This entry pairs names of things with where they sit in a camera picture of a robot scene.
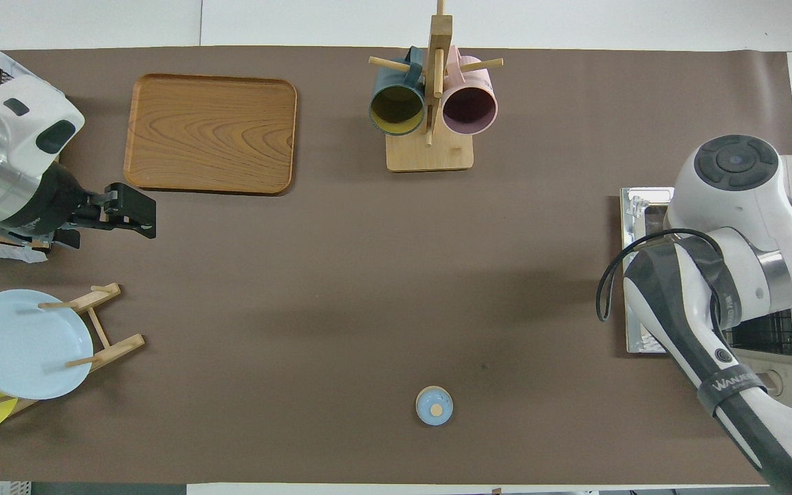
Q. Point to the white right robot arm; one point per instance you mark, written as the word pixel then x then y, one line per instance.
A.
pixel 746 206

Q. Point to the pink mug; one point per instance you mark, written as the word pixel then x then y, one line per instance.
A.
pixel 470 110

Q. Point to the dark teal mug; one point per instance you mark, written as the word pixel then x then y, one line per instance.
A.
pixel 396 113

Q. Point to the wooden plate rack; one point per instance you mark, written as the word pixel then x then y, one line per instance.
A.
pixel 117 347

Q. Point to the wooden serving tray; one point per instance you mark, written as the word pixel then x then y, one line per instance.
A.
pixel 210 137

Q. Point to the brown table mat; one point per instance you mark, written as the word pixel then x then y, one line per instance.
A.
pixel 437 275

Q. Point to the light blue plate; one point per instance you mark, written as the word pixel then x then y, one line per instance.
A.
pixel 18 350

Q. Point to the wooden mug rack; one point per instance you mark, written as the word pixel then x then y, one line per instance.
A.
pixel 430 158

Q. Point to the white slotted crate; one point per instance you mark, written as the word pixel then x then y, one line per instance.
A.
pixel 4 489

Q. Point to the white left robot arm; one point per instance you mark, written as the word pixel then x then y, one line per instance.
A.
pixel 4 124

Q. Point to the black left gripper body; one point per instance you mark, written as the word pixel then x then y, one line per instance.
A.
pixel 52 199

